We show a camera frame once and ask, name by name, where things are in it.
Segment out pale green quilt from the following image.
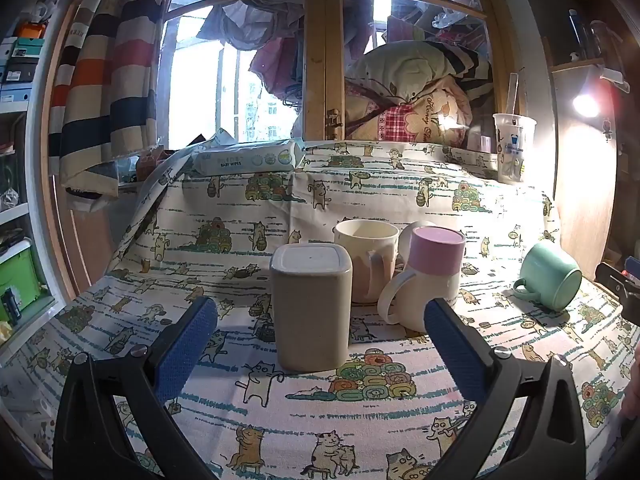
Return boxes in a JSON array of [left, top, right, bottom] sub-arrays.
[[348, 39, 488, 107]]

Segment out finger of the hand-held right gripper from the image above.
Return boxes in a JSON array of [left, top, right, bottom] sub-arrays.
[[595, 260, 640, 322]]

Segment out green mug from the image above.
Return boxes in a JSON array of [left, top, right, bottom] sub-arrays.
[[512, 240, 584, 312]]

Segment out white mug with pink base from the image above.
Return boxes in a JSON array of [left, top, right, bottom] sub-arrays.
[[377, 225, 467, 334]]

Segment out wooden window frame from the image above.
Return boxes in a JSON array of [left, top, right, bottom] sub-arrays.
[[159, 0, 521, 142]]

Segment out wooden wall shelf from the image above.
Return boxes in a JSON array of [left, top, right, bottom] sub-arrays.
[[547, 56, 607, 75]]

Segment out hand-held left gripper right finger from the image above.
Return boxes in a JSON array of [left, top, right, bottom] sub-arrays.
[[423, 297, 587, 480]]

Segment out clear plastic cup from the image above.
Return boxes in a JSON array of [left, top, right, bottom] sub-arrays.
[[492, 112, 537, 185]]

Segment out person's right forearm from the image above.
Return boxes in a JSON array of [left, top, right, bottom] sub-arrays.
[[622, 344, 640, 420]]

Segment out green storage bin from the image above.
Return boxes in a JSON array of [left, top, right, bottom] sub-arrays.
[[0, 246, 45, 323]]

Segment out cream mug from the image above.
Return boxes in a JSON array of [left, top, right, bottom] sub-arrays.
[[333, 218, 401, 305]]

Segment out hanging clothes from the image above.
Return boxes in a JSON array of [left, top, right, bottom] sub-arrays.
[[199, 1, 307, 106]]

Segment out pink plaid printed quilt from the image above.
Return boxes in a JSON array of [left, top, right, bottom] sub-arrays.
[[344, 79, 475, 150]]

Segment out white cup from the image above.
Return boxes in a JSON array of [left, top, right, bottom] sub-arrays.
[[398, 220, 441, 267]]

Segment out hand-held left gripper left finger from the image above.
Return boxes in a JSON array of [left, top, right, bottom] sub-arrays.
[[52, 296, 219, 480]]

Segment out stack of shoe boxes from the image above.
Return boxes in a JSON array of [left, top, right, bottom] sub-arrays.
[[0, 20, 42, 107]]

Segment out lit lamp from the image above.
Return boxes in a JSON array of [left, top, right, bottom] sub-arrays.
[[571, 91, 602, 120]]

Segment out striped curtain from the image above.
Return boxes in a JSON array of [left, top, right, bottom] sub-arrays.
[[47, 0, 172, 197]]

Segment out wet wipes pack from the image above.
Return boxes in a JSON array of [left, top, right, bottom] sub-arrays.
[[192, 138, 306, 177]]

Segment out cat print tablecloth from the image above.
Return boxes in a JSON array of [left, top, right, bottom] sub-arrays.
[[0, 139, 640, 480]]

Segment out beige square cup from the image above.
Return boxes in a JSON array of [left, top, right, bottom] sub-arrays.
[[270, 243, 354, 374]]

